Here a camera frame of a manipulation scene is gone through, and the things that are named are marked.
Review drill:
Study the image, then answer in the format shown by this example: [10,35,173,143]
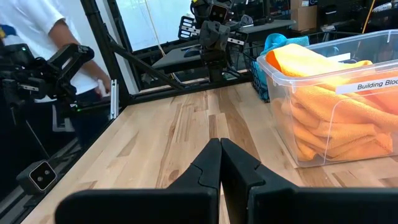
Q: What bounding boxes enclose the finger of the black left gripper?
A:
[178,15,200,41]
[228,30,250,46]

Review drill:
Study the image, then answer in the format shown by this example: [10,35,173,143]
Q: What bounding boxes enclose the yellow cable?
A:
[361,0,378,35]

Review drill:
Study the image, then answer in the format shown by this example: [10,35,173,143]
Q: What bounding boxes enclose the cardboard box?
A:
[290,0,319,32]

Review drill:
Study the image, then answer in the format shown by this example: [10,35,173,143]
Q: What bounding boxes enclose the black wire basket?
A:
[229,30,362,104]

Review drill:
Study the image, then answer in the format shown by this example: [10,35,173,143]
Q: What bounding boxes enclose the clear plastic bin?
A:
[256,29,398,169]

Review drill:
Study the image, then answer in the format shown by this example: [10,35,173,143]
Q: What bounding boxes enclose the whiteboard panel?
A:
[116,0,203,52]

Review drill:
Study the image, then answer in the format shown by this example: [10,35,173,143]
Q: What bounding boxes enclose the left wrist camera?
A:
[207,2,230,25]

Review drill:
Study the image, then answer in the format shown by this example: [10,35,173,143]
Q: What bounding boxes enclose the black aluminium table frame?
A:
[0,0,253,224]

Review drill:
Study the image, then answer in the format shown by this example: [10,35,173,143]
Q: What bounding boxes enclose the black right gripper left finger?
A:
[55,138,223,224]

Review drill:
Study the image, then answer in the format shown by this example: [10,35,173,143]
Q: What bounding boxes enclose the grey desk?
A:
[151,19,297,72]

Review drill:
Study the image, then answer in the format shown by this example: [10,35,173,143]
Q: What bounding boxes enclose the black computer mouse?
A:
[183,46,204,59]

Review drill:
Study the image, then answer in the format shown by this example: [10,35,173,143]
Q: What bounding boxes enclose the table-level camera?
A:
[16,159,58,195]

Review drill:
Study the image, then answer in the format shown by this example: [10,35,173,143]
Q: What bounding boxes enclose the person's hand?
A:
[98,72,112,96]

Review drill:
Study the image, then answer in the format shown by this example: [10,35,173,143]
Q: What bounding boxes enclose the silver metal bracket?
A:
[109,78,119,121]

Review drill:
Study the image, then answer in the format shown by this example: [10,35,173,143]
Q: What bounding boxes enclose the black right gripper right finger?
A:
[220,138,398,224]

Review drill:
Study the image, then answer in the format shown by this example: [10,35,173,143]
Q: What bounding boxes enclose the person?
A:
[0,0,113,147]

